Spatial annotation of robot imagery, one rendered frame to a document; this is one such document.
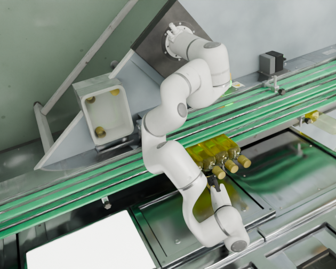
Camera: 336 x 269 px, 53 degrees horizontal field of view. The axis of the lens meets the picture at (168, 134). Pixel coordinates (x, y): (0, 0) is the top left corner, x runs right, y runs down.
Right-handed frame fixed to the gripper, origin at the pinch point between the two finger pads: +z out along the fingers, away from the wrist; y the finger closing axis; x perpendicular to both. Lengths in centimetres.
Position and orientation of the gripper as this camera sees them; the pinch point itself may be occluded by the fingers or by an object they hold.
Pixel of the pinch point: (212, 184)
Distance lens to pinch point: 125.5
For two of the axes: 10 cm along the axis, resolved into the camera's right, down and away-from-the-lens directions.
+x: -9.8, 2.0, -0.8
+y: -1.3, -8.4, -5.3
